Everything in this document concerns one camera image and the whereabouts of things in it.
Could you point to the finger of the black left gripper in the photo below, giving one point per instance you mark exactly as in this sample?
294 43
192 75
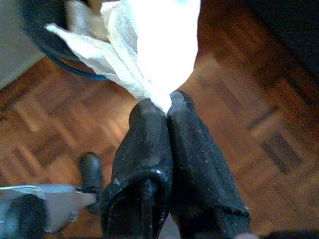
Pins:
91 174

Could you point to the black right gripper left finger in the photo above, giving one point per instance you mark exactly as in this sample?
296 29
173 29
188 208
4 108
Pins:
142 161

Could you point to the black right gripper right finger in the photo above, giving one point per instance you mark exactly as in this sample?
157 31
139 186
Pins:
199 169

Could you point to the white cloth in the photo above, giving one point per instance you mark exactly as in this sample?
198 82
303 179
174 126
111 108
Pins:
162 49

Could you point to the black round waste bin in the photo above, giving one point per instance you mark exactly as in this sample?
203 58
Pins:
47 37

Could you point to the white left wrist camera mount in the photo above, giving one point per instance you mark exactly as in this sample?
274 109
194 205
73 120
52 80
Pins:
62 201

